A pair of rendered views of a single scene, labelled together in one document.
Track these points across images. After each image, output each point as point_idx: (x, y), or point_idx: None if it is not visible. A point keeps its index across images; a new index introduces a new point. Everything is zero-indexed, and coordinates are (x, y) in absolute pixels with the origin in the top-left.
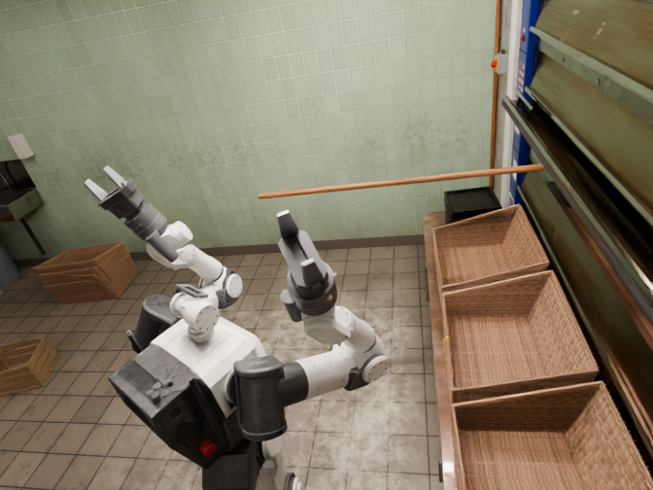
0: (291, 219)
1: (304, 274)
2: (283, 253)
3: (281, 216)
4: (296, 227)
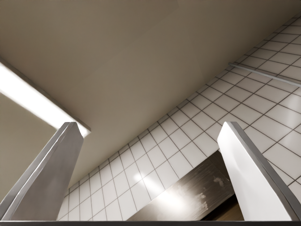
0: (74, 162)
1: (254, 144)
2: (74, 222)
3: (77, 128)
4: (58, 210)
